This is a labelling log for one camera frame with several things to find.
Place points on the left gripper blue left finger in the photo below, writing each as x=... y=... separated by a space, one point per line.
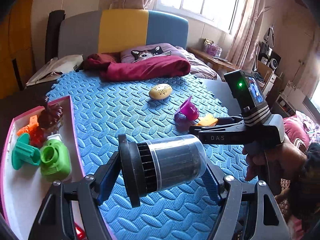
x=106 y=176

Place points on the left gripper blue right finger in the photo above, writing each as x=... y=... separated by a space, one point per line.
x=214 y=183

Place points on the black clear filter canister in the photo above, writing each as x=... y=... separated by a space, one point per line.
x=159 y=164

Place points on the green plug-in device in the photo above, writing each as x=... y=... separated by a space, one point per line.
x=55 y=159

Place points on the magenta plastic cup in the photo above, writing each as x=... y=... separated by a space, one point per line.
x=187 y=111

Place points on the red puzzle piece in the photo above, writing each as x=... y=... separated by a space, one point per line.
x=37 y=137

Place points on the teal plastic spool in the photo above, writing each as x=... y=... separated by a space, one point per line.
x=24 y=152

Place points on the orange toy block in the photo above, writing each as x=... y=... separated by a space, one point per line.
x=29 y=128

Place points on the red metal flashlight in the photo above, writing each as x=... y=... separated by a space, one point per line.
x=80 y=233

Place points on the orange curved toy piece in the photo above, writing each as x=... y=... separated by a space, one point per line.
x=207 y=120

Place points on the blue foam puzzle mat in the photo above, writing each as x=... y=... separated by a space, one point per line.
x=102 y=111

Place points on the wooden side table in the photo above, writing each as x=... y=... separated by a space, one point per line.
x=217 y=64

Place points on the pink curtain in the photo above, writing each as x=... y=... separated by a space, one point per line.
x=245 y=30

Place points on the pink white cardboard tray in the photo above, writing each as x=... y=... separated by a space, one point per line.
x=23 y=190

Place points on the mauve striped duvet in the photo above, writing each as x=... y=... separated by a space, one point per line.
x=198 y=67

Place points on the purple box on table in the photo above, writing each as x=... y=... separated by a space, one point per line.
x=211 y=48

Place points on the yellow perforated oval case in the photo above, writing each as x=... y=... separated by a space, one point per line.
x=160 y=91

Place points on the dark red blanket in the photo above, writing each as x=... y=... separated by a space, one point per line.
x=110 y=68

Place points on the beige folded cloth bag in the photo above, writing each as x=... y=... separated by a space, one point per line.
x=55 y=68

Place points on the purple cat pillow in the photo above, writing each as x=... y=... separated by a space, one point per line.
x=144 y=52

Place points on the black rolled mat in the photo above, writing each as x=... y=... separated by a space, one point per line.
x=52 y=34

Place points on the wooden wardrobe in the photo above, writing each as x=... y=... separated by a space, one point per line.
x=17 y=59

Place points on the grey yellow blue headboard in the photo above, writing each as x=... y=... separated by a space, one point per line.
x=115 y=30

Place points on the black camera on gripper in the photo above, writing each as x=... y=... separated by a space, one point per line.
x=245 y=89

